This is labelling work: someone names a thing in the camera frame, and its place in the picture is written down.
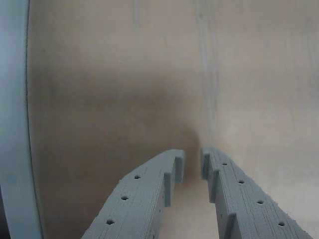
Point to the white table rim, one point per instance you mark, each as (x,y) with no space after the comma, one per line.
(15,99)

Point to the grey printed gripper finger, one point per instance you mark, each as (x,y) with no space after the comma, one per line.
(137,204)
(249,211)

